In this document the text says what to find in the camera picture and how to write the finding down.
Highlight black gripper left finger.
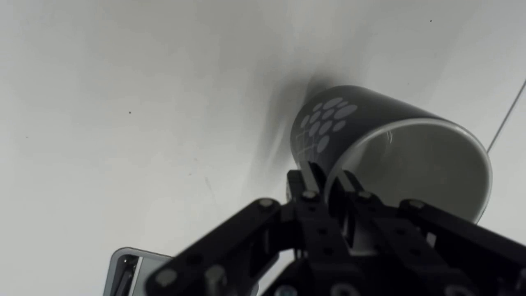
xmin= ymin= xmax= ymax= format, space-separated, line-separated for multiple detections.
xmin=145 ymin=162 xmax=354 ymax=296

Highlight black mug with white print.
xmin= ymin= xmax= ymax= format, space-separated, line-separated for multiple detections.
xmin=288 ymin=85 xmax=495 ymax=228

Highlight silver table socket box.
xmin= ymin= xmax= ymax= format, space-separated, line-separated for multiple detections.
xmin=102 ymin=246 xmax=174 ymax=296

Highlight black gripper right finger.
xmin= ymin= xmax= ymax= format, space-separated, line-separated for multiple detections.
xmin=329 ymin=170 xmax=526 ymax=296

